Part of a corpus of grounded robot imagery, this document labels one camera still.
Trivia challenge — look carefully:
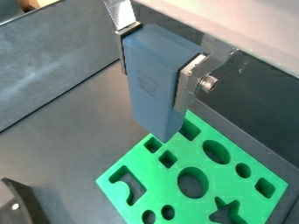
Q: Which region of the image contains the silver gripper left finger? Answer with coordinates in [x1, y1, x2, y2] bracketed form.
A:
[102, 0, 142, 74]

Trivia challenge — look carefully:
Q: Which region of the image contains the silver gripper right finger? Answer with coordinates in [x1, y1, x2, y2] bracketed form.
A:
[173, 34, 238, 113]

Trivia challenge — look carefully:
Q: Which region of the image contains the blue rectangular block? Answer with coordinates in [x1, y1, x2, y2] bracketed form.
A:
[122, 24, 201, 143]

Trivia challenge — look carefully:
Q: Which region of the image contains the green shape sorting board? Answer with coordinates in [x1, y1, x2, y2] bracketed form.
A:
[96, 112, 288, 224]

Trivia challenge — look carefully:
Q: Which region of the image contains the black curved bracket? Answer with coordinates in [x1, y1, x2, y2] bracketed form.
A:
[0, 178, 50, 224]

